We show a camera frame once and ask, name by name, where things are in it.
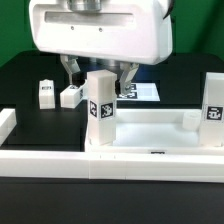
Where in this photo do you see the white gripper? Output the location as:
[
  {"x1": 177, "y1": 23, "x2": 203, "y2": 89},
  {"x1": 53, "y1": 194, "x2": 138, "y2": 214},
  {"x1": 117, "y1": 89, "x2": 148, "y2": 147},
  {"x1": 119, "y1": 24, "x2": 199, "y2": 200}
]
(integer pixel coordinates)
[{"x1": 29, "y1": 0, "x2": 174, "y2": 95}]

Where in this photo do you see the white desk top tray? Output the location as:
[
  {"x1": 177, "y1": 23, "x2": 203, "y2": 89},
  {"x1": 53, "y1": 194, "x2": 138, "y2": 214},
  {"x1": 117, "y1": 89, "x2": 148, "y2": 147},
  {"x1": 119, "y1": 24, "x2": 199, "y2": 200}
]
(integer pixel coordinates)
[{"x1": 85, "y1": 109, "x2": 224, "y2": 156}]

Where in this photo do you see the fiducial marker sheet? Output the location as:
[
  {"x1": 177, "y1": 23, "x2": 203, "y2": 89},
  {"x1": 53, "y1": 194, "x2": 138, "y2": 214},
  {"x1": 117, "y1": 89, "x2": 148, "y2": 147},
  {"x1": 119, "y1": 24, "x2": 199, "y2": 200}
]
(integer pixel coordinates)
[{"x1": 118, "y1": 83, "x2": 160, "y2": 102}]

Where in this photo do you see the white left fence block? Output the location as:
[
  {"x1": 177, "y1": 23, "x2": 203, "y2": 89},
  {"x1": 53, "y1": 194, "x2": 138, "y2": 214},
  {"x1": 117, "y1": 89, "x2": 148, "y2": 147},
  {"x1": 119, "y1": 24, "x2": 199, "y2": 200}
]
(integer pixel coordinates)
[{"x1": 0, "y1": 108, "x2": 17, "y2": 146}]

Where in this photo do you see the white front fence bar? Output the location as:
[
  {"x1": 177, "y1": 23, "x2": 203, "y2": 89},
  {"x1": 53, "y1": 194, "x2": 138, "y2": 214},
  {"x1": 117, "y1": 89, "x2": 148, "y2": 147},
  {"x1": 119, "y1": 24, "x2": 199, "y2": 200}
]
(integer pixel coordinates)
[{"x1": 0, "y1": 150, "x2": 224, "y2": 183}]

